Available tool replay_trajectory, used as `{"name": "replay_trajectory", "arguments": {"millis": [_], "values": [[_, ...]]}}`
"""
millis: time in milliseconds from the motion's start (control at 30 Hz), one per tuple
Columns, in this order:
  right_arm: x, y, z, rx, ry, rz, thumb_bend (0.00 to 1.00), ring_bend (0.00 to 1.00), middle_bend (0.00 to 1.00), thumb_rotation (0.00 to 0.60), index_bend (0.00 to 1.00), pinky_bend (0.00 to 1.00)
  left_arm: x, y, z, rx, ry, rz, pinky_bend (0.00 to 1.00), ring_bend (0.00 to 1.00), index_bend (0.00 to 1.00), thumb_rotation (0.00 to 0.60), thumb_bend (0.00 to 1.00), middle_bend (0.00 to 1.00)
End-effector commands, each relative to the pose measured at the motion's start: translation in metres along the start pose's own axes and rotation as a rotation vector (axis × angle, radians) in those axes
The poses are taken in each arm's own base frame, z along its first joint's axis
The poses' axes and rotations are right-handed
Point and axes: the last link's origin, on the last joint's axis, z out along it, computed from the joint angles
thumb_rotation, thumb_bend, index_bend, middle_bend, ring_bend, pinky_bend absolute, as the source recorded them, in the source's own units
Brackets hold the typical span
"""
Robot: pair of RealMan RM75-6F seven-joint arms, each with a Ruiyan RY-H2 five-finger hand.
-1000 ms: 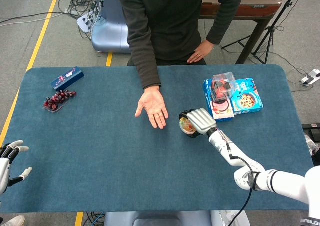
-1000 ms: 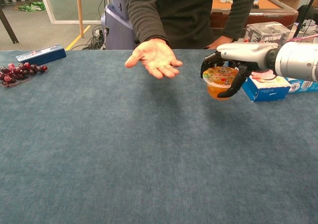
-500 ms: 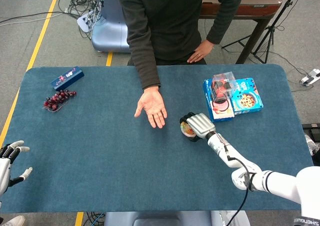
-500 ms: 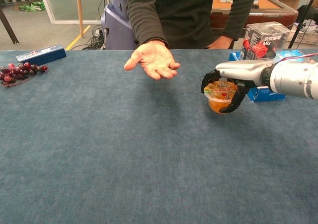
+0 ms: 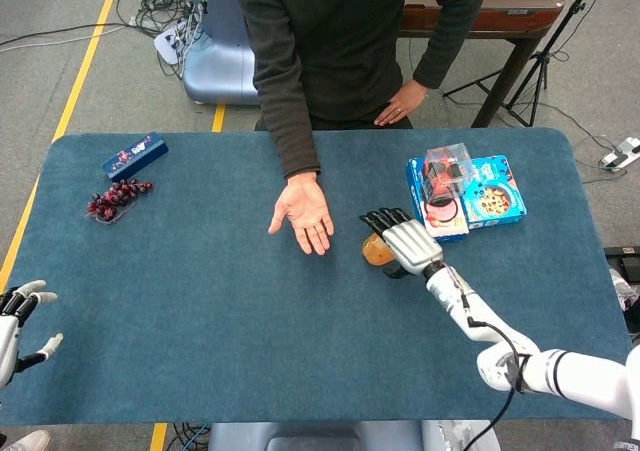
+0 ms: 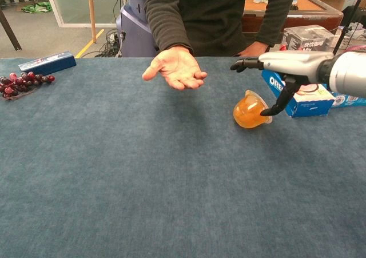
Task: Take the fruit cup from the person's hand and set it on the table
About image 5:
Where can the person's right hand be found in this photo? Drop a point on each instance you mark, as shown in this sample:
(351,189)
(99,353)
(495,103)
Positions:
(305,211)

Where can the person's left hand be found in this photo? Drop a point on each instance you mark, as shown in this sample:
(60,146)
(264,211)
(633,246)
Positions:
(405,103)

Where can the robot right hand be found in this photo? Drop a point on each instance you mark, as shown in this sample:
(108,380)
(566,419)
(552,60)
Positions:
(412,246)

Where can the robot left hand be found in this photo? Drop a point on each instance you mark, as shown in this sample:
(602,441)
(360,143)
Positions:
(7,336)

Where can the orange plastic fruit cup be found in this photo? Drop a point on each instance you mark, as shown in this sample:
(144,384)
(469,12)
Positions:
(377,253)

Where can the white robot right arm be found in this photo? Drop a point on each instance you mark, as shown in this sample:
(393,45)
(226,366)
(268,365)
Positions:
(575,371)

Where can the person's left forearm dark sleeve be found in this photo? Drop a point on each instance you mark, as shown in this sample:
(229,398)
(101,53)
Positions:
(447,41)

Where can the person's right forearm dark sleeve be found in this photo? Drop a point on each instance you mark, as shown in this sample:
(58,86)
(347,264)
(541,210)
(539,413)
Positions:
(290,121)

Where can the person's torso dark sweater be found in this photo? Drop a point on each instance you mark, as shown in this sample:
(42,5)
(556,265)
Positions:
(350,46)

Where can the blue biscuit box pink print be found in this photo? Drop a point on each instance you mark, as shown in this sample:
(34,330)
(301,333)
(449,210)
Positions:
(445,223)

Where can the clear plastic box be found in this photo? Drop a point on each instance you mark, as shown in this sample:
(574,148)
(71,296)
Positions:
(447,173)

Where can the light blue cookie box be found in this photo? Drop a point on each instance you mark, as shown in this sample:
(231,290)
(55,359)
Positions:
(495,196)

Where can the light grey shoe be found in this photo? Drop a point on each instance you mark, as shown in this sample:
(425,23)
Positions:
(27,441)

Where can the brown wooden table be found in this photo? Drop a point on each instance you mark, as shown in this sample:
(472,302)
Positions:
(500,6)

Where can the black tripod stand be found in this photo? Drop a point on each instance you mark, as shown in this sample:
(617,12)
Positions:
(540,66)

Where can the blue table cloth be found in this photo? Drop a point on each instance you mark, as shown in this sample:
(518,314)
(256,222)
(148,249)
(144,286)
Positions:
(200,321)

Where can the bunch of red grapes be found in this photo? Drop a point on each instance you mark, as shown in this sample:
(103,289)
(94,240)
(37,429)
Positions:
(117,200)

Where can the blue-grey machine base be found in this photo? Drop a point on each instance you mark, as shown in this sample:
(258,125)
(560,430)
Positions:
(220,56)

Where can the dark blue printed box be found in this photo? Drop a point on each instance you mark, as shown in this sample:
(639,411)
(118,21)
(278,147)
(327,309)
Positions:
(135,155)

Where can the grey robot torso base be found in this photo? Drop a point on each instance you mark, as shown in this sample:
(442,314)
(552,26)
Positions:
(350,437)

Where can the black device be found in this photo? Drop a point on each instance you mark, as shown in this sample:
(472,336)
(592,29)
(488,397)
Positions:
(625,256)

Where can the white power strip with plugs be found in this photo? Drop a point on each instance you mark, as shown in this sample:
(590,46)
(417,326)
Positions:
(172,41)

